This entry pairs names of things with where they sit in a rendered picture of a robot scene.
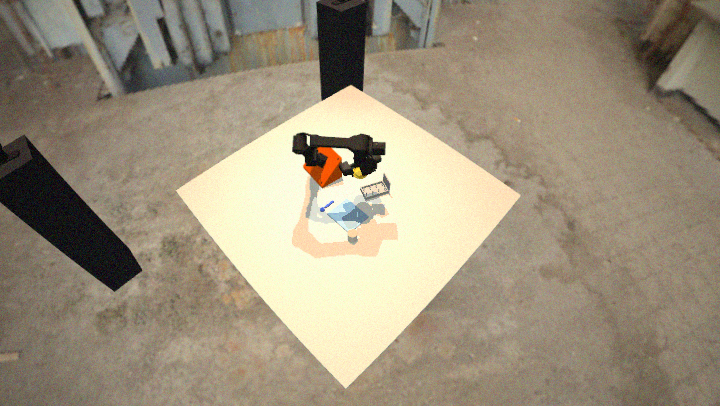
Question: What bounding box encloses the yellow plate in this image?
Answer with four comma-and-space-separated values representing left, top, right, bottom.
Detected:
353, 167, 367, 179

